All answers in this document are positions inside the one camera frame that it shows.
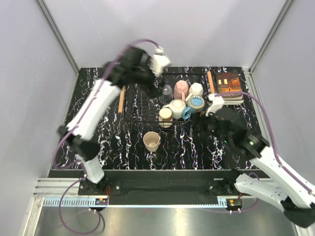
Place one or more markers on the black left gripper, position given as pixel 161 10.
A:
pixel 151 89

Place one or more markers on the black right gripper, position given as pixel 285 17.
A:
pixel 201 120

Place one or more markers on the clear drinking glass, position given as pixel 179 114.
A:
pixel 167 95

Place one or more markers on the pink faceted mug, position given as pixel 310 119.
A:
pixel 181 90

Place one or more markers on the speckled cream mug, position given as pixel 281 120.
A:
pixel 177 107

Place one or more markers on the small brown rimmed cup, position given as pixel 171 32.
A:
pixel 165 118

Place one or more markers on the white faceted mug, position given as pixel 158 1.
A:
pixel 196 89

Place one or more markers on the blue butterfly mug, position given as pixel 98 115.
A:
pixel 195 104

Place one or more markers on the beige cup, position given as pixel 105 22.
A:
pixel 151 141

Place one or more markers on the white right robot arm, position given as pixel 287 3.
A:
pixel 292 195

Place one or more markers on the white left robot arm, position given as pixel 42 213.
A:
pixel 133 66

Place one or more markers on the paperback book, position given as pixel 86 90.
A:
pixel 229 82

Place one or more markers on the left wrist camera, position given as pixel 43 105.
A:
pixel 159 61

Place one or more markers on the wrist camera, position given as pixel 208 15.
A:
pixel 217 104
pixel 159 61

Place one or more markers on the black wire dish rack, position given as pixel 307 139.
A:
pixel 141 111

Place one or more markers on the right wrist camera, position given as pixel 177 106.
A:
pixel 217 104

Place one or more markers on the right wooden rack handle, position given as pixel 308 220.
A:
pixel 211 84

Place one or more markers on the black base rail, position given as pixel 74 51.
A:
pixel 163 187

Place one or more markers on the aluminium frame post left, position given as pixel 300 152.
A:
pixel 57 34

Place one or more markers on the aluminium frame post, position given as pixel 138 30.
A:
pixel 276 25
pixel 57 34

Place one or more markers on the aluminium frame post right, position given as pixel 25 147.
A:
pixel 276 25

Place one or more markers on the aluminium front frame rail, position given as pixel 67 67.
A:
pixel 164 206

